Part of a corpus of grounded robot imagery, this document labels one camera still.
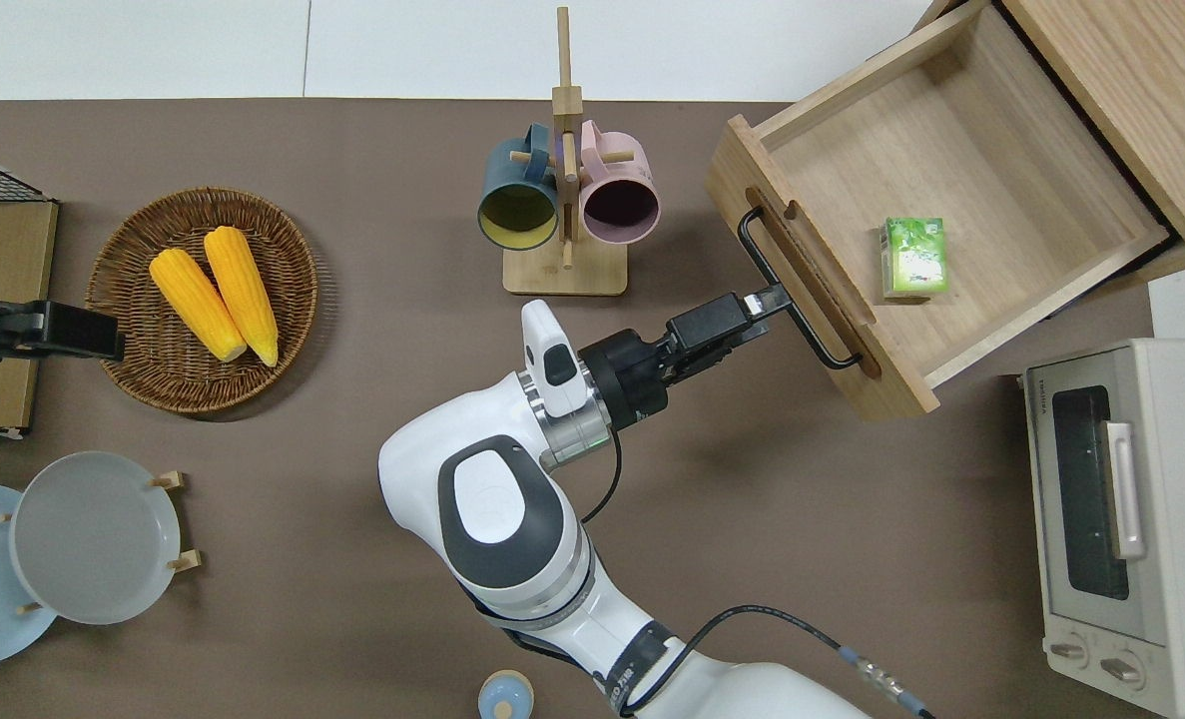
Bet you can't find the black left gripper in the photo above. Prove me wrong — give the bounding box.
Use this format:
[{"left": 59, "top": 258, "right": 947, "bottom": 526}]
[{"left": 0, "top": 298, "right": 126, "bottom": 362}]

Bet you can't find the grey plate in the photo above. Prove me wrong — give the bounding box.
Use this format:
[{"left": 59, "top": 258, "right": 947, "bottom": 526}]
[{"left": 9, "top": 451, "right": 182, "bottom": 626}]

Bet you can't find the light wooden drawer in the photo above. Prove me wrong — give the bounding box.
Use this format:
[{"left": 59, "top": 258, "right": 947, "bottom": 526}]
[{"left": 705, "top": 0, "right": 1174, "bottom": 420}]

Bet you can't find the brown table mat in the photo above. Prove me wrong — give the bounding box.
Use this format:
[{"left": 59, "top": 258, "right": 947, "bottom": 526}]
[{"left": 0, "top": 98, "right": 1157, "bottom": 719}]

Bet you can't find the light wooden drawer cabinet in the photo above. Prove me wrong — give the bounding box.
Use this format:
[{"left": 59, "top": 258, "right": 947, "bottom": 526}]
[{"left": 916, "top": 0, "right": 1185, "bottom": 291}]

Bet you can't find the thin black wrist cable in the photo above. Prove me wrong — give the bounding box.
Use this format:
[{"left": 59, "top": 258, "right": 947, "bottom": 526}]
[{"left": 580, "top": 429, "right": 625, "bottom": 526}]

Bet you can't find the pink mug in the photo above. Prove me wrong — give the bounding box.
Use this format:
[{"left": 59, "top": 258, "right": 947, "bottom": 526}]
[{"left": 579, "top": 120, "right": 661, "bottom": 246}]

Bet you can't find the wire grid wooden shelf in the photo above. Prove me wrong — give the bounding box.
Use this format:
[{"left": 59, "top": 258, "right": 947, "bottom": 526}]
[{"left": 0, "top": 147, "right": 60, "bottom": 440}]

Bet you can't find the green juice carton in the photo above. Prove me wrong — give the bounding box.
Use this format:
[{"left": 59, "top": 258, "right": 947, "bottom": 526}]
[{"left": 880, "top": 217, "right": 952, "bottom": 301}]

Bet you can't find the yellow corn cob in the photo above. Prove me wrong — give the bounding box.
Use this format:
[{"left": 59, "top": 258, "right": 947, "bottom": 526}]
[
  {"left": 204, "top": 226, "right": 280, "bottom": 367},
  {"left": 149, "top": 248, "right": 249, "bottom": 362}
]

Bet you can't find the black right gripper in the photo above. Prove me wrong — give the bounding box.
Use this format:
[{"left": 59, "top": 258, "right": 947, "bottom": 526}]
[{"left": 580, "top": 283, "right": 795, "bottom": 432}]

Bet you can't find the black metal drawer handle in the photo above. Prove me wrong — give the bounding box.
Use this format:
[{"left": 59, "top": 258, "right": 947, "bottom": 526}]
[{"left": 738, "top": 207, "right": 863, "bottom": 370}]

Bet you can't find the wooden mug rack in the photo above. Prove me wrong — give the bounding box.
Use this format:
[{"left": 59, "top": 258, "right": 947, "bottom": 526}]
[{"left": 502, "top": 6, "right": 635, "bottom": 297}]

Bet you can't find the blue round bell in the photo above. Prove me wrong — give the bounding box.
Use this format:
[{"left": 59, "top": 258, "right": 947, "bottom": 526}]
[{"left": 478, "top": 669, "right": 536, "bottom": 719}]

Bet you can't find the wooden plate rack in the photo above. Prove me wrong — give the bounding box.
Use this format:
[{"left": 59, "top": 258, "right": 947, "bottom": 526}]
[{"left": 0, "top": 469, "right": 204, "bottom": 615}]

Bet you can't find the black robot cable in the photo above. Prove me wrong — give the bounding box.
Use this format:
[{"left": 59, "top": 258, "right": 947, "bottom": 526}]
[{"left": 617, "top": 604, "right": 937, "bottom": 719}]

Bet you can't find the dark blue mug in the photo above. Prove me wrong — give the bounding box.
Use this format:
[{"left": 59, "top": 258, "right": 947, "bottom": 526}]
[{"left": 477, "top": 122, "right": 561, "bottom": 251}]

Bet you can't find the brown wicker basket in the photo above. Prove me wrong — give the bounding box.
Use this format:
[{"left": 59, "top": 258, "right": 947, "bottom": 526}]
[{"left": 85, "top": 187, "right": 319, "bottom": 415}]

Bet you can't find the cream toaster oven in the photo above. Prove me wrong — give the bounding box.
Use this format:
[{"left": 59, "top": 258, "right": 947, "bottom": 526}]
[{"left": 1021, "top": 338, "right": 1185, "bottom": 719}]

